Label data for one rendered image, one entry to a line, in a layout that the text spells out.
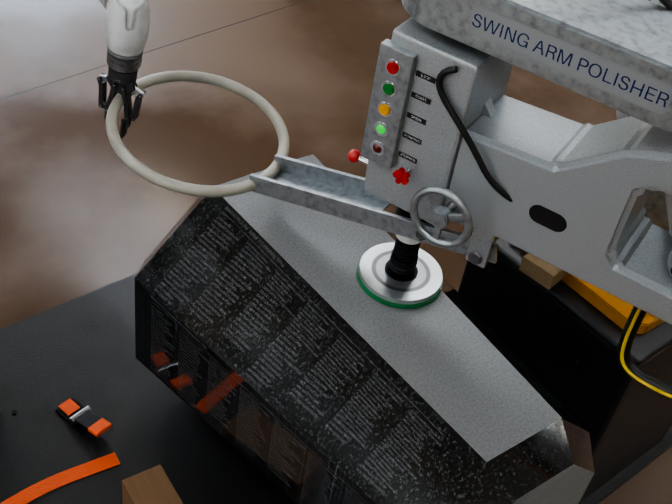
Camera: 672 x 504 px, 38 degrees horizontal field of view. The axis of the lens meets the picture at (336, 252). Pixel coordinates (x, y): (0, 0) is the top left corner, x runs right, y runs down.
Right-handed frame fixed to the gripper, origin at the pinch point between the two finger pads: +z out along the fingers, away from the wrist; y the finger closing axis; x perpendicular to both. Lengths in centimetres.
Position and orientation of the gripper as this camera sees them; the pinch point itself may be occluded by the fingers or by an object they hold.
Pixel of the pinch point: (117, 123)
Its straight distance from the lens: 277.3
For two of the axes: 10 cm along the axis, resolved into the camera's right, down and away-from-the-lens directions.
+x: 3.1, -6.4, 7.0
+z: -2.4, 6.6, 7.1
